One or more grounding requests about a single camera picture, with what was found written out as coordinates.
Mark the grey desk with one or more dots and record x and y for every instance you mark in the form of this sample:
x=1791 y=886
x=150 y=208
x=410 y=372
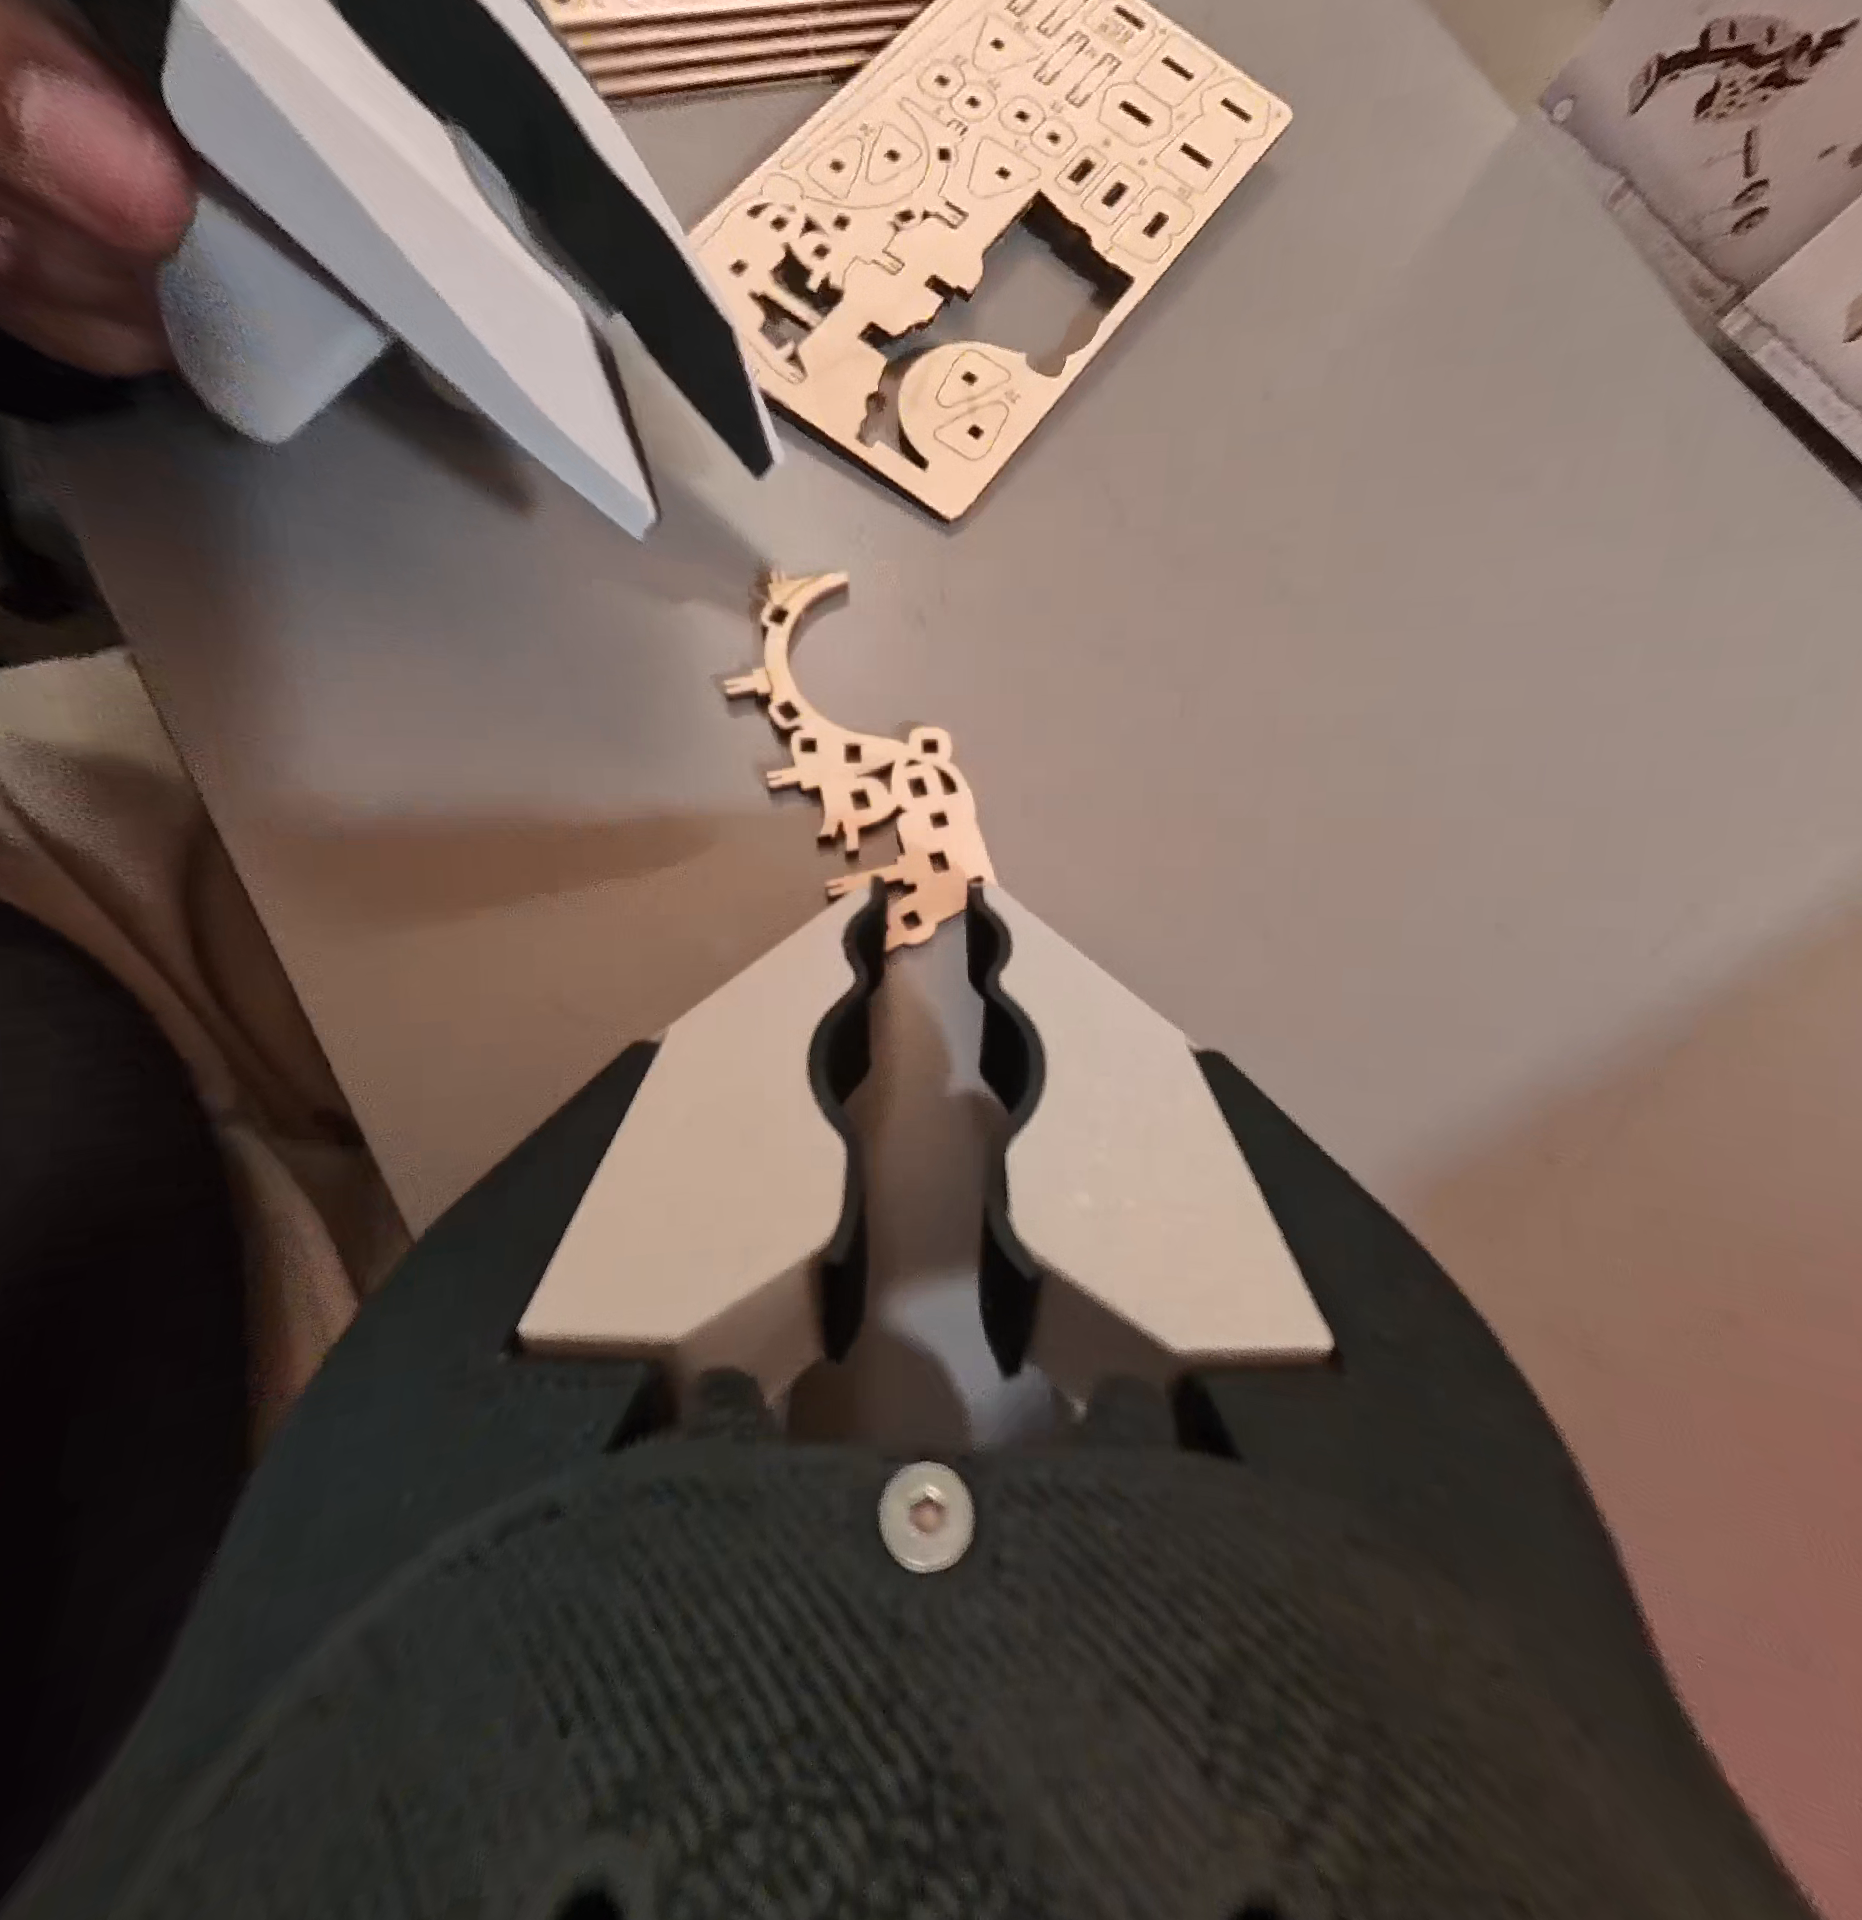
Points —
x=1319 y=675

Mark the instruction booklet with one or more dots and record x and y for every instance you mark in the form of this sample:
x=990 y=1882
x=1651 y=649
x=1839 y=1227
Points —
x=1741 y=196

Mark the stack of wooden sheets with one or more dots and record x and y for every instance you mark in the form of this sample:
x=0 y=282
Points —
x=720 y=42

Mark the wooden puzzle piece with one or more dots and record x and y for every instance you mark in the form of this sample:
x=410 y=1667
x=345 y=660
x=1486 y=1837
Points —
x=871 y=782

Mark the wooden puzzle sheet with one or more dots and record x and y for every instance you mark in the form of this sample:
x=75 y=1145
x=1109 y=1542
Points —
x=1053 y=268

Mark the person's beige trousers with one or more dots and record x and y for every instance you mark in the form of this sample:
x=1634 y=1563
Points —
x=75 y=796

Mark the person's black top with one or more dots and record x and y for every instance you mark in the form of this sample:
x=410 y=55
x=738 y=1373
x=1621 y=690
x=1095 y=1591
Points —
x=92 y=1352

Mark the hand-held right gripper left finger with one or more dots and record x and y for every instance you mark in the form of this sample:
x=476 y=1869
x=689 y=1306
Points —
x=689 y=1185

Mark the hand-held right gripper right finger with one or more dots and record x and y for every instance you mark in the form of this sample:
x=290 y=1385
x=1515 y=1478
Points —
x=1155 y=1185

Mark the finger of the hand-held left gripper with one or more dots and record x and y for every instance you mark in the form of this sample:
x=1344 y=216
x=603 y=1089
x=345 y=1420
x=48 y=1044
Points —
x=407 y=256
x=586 y=196

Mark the person's left hand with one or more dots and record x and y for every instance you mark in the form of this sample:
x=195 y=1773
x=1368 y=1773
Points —
x=61 y=180

